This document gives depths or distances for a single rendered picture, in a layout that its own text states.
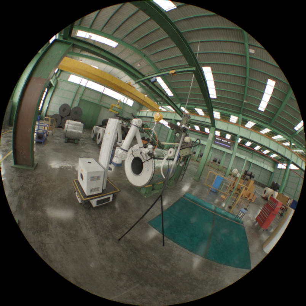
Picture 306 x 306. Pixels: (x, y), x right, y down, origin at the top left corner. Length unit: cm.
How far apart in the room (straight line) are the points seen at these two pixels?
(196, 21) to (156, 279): 1310
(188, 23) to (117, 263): 1318
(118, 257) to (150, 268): 46
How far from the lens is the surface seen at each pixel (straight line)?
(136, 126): 157
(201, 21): 1154
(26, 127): 345
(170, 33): 241
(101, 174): 173
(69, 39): 416
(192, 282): 191
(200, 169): 644
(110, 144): 174
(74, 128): 655
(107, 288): 157
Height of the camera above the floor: 157
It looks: 7 degrees down
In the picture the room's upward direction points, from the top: 18 degrees clockwise
